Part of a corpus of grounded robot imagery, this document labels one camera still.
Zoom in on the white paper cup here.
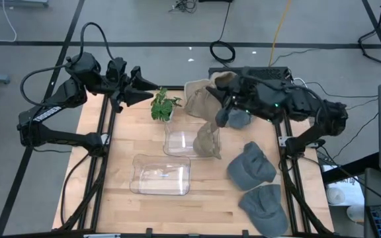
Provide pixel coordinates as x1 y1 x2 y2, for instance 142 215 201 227
346 204 366 223
325 187 346 206

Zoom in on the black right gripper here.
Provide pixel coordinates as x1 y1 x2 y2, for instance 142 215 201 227
206 76 263 113

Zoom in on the small green potted plant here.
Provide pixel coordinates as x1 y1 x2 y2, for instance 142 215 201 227
149 87 183 123

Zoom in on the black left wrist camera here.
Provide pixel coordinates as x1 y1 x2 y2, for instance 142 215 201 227
106 56 128 80

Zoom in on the grey metal base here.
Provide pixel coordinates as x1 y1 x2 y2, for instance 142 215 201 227
0 0 50 7

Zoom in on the black cable bundle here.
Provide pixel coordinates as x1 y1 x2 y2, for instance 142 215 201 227
169 0 198 14

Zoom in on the grey baseball cap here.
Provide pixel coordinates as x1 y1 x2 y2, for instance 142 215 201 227
226 141 278 192
215 107 253 130
237 184 290 238

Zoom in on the black coiled floor cable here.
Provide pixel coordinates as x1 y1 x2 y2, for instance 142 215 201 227
209 1 237 63

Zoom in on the black aluminium table frame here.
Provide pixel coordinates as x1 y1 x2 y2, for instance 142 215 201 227
58 85 335 237

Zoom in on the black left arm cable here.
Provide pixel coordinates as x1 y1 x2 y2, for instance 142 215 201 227
20 22 115 106

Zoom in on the black desk edge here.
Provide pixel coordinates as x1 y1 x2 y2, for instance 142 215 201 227
321 151 380 185

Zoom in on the clear plastic bin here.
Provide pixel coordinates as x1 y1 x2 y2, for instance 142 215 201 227
129 153 192 196
162 121 223 159

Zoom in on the black computer box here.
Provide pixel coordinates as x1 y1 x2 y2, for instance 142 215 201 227
208 65 293 87

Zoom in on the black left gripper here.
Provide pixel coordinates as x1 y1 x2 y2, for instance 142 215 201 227
103 65 160 113

